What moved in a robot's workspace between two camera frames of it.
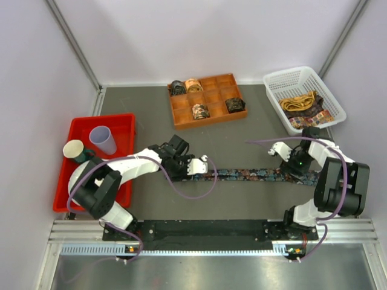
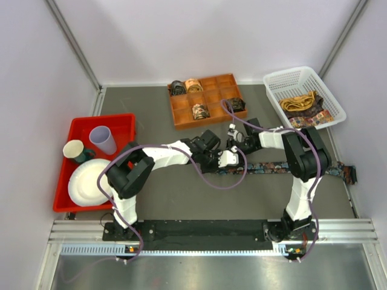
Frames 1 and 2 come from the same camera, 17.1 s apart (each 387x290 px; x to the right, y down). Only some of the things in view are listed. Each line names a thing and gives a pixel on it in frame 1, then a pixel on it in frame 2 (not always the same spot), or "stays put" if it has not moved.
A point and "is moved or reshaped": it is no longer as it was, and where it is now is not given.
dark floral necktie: [254, 175] is moved or reshaped
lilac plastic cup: [101, 137] stays put
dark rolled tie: [177, 87] stays put
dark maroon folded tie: [316, 109] stays put
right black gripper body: [299, 162] -> [246, 146]
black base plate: [294, 238] stays put
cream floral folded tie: [323, 117] stays put
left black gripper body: [178, 170] -> [210, 162]
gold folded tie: [297, 103] stays put
